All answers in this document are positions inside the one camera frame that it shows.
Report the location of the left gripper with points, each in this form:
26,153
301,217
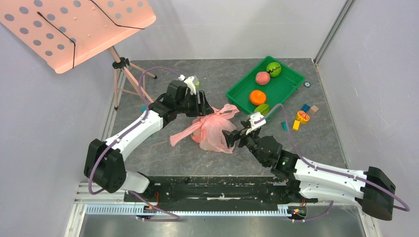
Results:
202,109

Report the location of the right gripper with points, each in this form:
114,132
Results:
241,135

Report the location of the pink plastic bag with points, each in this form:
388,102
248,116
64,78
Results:
207,130

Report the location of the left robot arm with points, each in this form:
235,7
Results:
105,161

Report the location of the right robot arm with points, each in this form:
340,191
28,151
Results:
309,180

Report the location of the green fake starfruit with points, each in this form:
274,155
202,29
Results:
263,109

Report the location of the orange fake fruit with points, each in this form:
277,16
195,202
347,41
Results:
257,97

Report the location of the pink fake peach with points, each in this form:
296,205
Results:
262,78

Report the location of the green fake melon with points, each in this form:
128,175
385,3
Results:
274,69

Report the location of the teal rectangular block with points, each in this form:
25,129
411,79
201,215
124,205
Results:
284,126

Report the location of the yellow rectangular block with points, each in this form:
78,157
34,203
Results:
296,125

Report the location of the green plastic tray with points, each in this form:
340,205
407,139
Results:
278,90

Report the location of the blue toy brick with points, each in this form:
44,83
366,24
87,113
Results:
305,108

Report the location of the wooden cube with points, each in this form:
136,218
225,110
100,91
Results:
313,109

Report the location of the poker chip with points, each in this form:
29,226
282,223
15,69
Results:
307,84

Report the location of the pink music stand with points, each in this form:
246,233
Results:
66,33

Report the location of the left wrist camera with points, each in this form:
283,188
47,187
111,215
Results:
190,82

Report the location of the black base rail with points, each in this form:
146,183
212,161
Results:
220,193

